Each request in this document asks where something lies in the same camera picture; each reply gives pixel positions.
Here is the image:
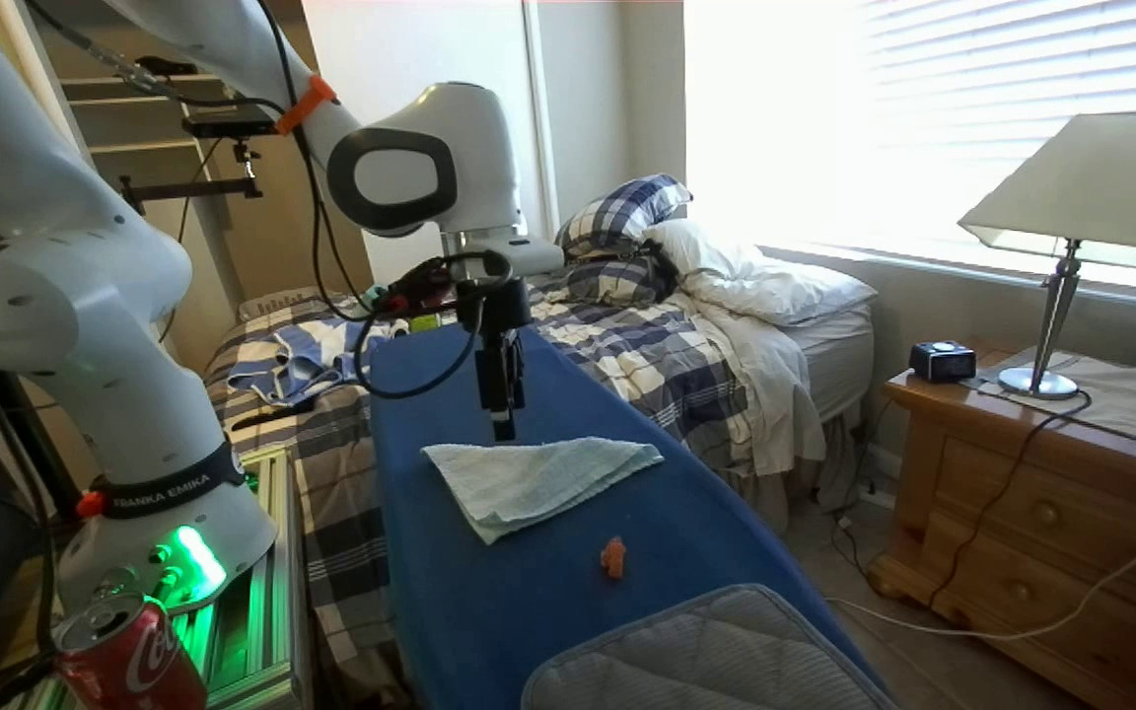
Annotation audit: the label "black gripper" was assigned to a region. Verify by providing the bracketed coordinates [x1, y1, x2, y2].
[455, 273, 533, 443]

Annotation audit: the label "white terry cloth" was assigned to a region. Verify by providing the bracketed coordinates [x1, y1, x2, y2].
[417, 435, 668, 549]

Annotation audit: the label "plaid pillow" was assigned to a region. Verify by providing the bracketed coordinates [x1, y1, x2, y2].
[552, 168, 700, 265]
[563, 251, 680, 317]

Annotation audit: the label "small orange plastic clip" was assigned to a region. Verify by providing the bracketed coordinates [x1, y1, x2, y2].
[596, 534, 631, 586]

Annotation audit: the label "blue ironing board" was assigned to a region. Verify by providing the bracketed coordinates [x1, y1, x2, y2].
[363, 323, 905, 710]

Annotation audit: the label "white bed sheet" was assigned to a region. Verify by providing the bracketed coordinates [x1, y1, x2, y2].
[681, 290, 836, 484]

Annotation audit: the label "white pillow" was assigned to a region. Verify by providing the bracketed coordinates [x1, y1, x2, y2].
[648, 211, 884, 336]

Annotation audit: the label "grey quilted pad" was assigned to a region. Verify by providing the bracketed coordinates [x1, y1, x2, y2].
[515, 581, 897, 710]

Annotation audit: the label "black alarm clock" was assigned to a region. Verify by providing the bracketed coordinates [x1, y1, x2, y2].
[906, 336, 981, 385]

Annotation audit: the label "red cola can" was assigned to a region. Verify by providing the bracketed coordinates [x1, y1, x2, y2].
[53, 598, 213, 710]

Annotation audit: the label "wooden nightstand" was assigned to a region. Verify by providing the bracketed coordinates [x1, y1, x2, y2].
[869, 346, 1136, 710]

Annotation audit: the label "white window blinds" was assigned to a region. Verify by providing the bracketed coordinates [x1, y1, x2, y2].
[852, 0, 1136, 300]

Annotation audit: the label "cream shade table lamp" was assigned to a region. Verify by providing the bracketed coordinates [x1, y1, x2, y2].
[955, 108, 1136, 402]

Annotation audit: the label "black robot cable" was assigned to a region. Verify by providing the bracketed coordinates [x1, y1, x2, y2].
[24, 0, 519, 402]

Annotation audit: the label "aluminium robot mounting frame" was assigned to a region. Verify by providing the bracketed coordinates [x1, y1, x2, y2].
[129, 438, 321, 710]

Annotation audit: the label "orange cable strap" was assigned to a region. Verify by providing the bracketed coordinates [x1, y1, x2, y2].
[272, 72, 343, 137]

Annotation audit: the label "black lamp cord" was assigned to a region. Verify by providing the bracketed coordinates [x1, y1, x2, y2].
[931, 392, 1101, 610]

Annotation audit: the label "white power cord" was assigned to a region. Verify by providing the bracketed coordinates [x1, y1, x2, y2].
[842, 472, 1136, 651]

